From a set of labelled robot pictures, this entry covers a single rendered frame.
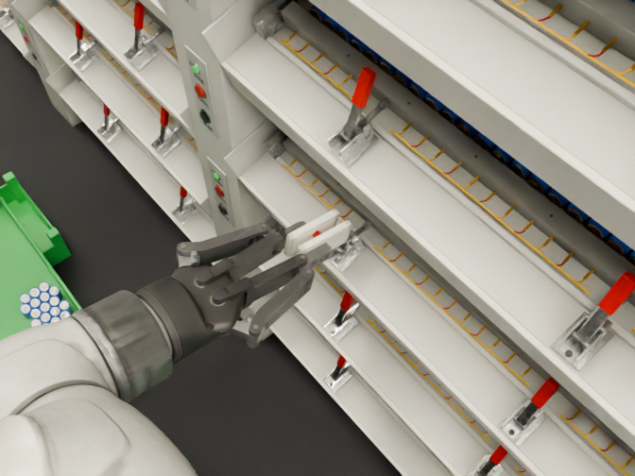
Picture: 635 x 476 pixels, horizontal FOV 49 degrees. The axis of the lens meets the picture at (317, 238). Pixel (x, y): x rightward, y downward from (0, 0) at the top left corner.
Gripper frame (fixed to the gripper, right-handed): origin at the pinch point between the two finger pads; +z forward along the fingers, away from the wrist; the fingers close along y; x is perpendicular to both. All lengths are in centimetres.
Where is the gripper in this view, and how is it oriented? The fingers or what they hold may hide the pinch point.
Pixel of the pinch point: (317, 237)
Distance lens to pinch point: 74.4
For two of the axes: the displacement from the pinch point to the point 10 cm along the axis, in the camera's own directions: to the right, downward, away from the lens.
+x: 1.7, -6.5, -7.4
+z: 7.4, -4.1, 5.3
